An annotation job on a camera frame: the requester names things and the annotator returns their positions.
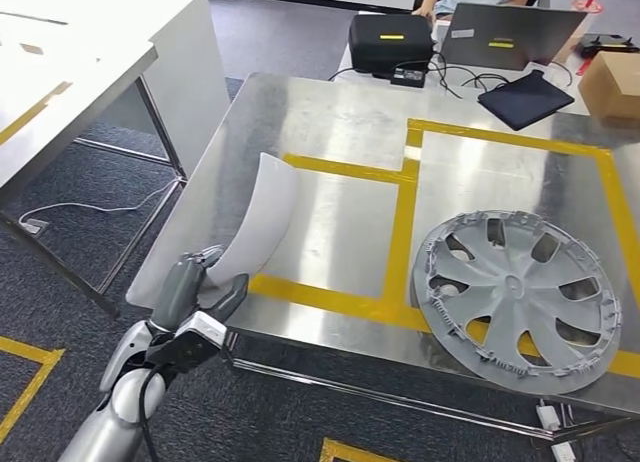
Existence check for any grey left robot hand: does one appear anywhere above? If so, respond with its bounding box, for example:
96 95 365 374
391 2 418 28
149 244 250 336

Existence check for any white curved plastic part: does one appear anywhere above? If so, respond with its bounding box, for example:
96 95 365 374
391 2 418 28
205 152 300 292

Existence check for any steel workbench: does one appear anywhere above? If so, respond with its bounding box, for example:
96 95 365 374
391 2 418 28
125 71 640 444

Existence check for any yellow tape on workbench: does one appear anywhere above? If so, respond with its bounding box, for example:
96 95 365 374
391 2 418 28
247 117 640 381

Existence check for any white power strip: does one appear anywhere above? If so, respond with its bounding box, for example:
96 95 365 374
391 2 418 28
19 217 50 239

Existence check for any black power adapter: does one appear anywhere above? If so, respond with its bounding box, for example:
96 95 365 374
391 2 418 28
389 66 427 89

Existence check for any black carrying case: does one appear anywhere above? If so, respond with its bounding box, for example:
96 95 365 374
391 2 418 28
348 13 435 76

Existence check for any white desk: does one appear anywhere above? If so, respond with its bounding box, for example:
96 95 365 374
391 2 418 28
332 11 640 119

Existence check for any grey wheel hubcap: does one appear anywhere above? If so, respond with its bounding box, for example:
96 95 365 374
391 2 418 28
410 209 623 397

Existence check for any dark blue tablet sleeve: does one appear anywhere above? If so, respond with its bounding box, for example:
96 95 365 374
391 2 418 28
477 69 576 132

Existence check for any dark grey laptop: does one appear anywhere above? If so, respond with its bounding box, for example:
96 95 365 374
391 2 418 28
439 3 589 73

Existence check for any brown cardboard box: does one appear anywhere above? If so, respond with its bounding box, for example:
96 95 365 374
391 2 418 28
578 50 640 121

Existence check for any black flat device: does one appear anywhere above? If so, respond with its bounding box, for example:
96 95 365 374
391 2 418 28
580 33 640 60

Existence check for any white cable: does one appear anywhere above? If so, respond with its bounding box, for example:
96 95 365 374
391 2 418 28
19 177 182 226

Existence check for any white table with metal frame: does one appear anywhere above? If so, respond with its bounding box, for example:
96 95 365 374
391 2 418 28
0 0 231 316

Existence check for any black cable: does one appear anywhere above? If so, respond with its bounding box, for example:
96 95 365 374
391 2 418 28
426 49 512 101

